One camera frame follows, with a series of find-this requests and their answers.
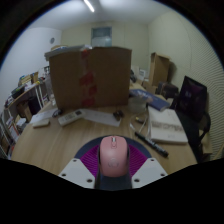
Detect ceiling tube light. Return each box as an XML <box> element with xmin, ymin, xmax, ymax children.
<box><xmin>83</xmin><ymin>0</ymin><xmax>96</xmax><ymax>14</ymax></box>

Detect white paper sheet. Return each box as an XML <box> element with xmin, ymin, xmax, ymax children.
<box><xmin>29</xmin><ymin>108</ymin><xmax>58</xmax><ymax>125</ymax></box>
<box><xmin>81</xmin><ymin>108</ymin><xmax>123</xmax><ymax>128</ymax></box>

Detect white book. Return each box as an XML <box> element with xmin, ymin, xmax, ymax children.
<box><xmin>147</xmin><ymin>106</ymin><xmax>189</xmax><ymax>145</ymax></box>

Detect clear plastic container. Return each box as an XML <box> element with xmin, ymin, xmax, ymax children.
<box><xmin>128</xmin><ymin>96</ymin><xmax>148</xmax><ymax>114</ymax></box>

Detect black office chair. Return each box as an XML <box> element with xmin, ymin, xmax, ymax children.
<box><xmin>173</xmin><ymin>75</ymin><xmax>213</xmax><ymax>164</ymax></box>

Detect cluttered shelf unit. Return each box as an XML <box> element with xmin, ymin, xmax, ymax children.
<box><xmin>0</xmin><ymin>71</ymin><xmax>51</xmax><ymax>159</ymax></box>

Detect pink computer mouse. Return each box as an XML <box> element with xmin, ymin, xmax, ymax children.
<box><xmin>98</xmin><ymin>134</ymin><xmax>130</xmax><ymax>178</ymax></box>

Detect door with window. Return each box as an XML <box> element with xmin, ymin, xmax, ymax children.
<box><xmin>90</xmin><ymin>26</ymin><xmax>113</xmax><ymax>48</ymax></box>

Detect blue book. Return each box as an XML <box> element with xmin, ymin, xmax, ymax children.
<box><xmin>129</xmin><ymin>88</ymin><xmax>172</xmax><ymax>112</ymax></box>

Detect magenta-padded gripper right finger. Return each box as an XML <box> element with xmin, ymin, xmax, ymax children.
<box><xmin>127</xmin><ymin>144</ymin><xmax>168</xmax><ymax>189</ymax></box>

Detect white remote control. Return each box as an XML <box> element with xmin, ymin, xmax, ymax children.
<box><xmin>57</xmin><ymin>109</ymin><xmax>84</xmax><ymax>127</ymax></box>

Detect white cable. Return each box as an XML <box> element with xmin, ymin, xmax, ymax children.
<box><xmin>129</xmin><ymin>113</ymin><xmax>149</xmax><ymax>134</ymax></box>

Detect black binder clips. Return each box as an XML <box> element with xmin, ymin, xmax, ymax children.
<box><xmin>112</xmin><ymin>109</ymin><xmax>125</xmax><ymax>122</ymax></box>

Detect large brown cardboard box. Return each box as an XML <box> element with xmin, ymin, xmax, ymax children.
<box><xmin>48</xmin><ymin>45</ymin><xmax>133</xmax><ymax>111</ymax></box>

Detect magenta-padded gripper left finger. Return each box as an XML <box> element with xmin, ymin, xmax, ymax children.
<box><xmin>58</xmin><ymin>148</ymin><xmax>101</xmax><ymax>190</ymax></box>

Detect dark luggage case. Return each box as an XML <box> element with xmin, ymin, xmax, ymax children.
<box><xmin>156</xmin><ymin>81</ymin><xmax>179</xmax><ymax>99</ymax></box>

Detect small black object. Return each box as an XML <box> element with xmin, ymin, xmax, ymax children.
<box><xmin>51</xmin><ymin>108</ymin><xmax>64</xmax><ymax>118</ymax></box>

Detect grey flat boards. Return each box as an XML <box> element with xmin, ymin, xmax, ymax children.
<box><xmin>44</xmin><ymin>44</ymin><xmax>93</xmax><ymax>61</ymax></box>

